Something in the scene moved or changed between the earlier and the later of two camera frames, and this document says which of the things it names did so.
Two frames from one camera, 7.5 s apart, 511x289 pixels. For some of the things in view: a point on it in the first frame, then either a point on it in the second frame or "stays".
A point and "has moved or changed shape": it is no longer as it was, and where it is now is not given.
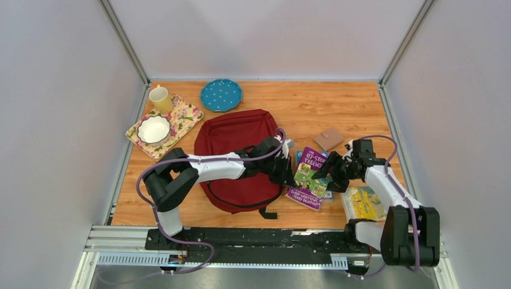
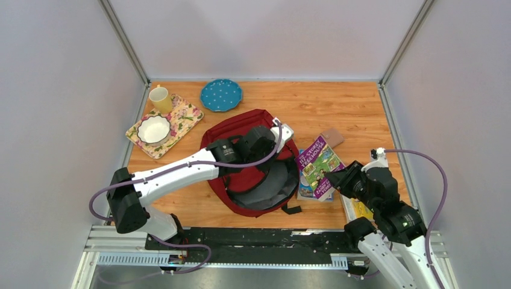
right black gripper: (333, 159) → (341, 178)
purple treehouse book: (309, 192) has moved or changed shape
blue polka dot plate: (221, 95) stays
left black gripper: (285, 176) → (273, 159)
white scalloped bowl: (153, 130) stays
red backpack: (232, 132) has moved or changed shape
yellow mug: (161, 100) stays
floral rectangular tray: (183, 117) stays
